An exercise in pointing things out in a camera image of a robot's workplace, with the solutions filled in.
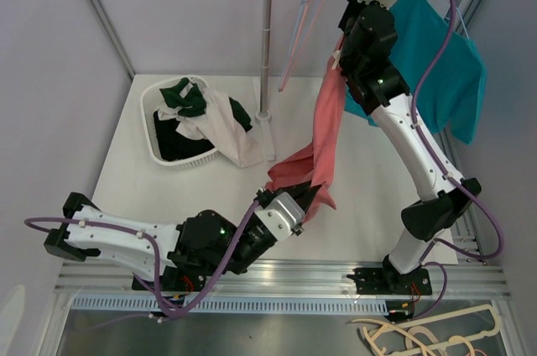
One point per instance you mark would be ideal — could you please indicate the black t shirt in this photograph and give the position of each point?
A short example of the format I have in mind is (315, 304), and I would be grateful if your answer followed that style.
(174, 145)

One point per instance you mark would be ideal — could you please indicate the red t shirt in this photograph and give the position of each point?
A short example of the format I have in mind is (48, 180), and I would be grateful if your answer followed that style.
(315, 163)

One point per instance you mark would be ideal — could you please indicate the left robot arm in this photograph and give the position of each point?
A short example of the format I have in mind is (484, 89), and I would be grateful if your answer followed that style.
(181, 256)

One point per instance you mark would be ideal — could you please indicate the pile of spare hangers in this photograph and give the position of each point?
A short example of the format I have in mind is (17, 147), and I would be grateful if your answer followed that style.
(436, 335)

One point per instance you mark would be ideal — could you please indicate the green and white t shirt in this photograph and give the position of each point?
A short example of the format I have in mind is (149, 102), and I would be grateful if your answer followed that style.
(205, 113)

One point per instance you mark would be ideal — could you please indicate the teal t shirt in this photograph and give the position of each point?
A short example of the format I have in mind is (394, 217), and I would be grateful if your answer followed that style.
(453, 92)

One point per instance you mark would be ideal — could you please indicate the slotted cable duct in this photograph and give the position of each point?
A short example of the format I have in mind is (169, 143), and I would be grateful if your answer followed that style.
(250, 305)

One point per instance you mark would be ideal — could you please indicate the white plastic basket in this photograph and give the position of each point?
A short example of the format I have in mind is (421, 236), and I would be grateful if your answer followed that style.
(150, 101)

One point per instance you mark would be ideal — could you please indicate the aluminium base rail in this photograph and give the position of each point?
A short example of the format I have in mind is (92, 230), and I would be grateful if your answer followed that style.
(285, 278)

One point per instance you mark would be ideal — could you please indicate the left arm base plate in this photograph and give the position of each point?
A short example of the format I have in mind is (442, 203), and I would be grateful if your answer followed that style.
(172, 280)

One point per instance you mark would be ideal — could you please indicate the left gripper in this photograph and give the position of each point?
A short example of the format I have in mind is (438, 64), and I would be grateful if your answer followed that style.
(304, 194)

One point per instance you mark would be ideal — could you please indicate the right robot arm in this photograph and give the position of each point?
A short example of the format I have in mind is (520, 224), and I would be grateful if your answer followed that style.
(383, 94)

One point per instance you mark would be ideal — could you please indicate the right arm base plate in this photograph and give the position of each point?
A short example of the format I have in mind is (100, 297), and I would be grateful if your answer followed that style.
(371, 280)

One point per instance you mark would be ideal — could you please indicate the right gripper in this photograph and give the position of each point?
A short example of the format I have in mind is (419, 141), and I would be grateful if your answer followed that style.
(354, 5)

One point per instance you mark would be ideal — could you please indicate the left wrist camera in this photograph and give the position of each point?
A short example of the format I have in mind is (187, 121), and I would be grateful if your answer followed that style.
(281, 216)

